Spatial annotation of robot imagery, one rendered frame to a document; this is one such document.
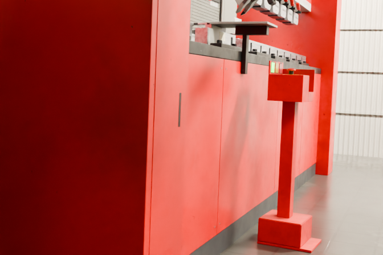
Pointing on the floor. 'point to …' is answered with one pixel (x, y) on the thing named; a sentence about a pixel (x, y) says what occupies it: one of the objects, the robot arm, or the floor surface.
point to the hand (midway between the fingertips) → (241, 12)
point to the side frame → (313, 53)
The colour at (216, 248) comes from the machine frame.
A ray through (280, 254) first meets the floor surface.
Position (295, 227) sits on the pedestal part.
